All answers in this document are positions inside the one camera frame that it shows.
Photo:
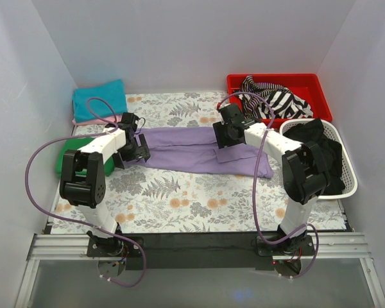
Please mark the pink folded t shirt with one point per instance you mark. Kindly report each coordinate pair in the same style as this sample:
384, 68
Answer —
104, 120

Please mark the black white striped shirt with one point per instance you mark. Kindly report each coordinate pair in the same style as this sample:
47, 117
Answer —
283, 102

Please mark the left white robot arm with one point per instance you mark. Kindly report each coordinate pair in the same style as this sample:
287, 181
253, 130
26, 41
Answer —
83, 182

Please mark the white perforated laundry basket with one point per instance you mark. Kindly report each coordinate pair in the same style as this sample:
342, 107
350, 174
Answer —
348, 176

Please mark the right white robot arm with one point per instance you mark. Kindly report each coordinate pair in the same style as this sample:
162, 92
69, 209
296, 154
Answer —
304, 172

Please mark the floral patterned table cloth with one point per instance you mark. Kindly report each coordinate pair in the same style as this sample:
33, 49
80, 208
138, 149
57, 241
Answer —
146, 200

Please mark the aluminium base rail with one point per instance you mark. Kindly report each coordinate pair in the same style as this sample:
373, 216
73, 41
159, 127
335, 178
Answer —
201, 270

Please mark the black garment in basket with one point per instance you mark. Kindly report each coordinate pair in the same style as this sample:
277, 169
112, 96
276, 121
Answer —
331, 150

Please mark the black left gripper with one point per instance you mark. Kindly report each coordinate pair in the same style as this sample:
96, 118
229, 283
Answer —
133, 153

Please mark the red plastic bin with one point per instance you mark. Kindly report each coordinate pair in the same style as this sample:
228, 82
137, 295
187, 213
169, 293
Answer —
306, 86

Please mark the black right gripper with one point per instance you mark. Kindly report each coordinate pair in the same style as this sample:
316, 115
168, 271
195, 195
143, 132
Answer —
222, 135

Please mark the teal folded t shirt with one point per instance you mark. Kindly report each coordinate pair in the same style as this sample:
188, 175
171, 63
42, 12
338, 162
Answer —
105, 100

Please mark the lilac purple t shirt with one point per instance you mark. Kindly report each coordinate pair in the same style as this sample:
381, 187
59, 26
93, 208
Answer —
195, 150

